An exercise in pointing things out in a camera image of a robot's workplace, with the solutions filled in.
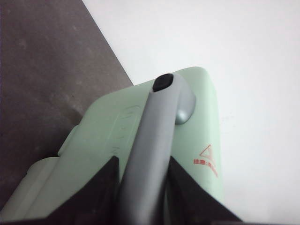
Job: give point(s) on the breakfast maker hinged lid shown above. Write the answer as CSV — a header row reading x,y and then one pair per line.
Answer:
x,y
107,129

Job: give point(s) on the silver lid handle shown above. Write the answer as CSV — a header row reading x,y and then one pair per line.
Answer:
x,y
140,200

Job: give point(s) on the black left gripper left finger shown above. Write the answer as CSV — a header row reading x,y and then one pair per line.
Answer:
x,y
93,204

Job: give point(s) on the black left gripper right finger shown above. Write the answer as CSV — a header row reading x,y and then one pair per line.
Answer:
x,y
189,204

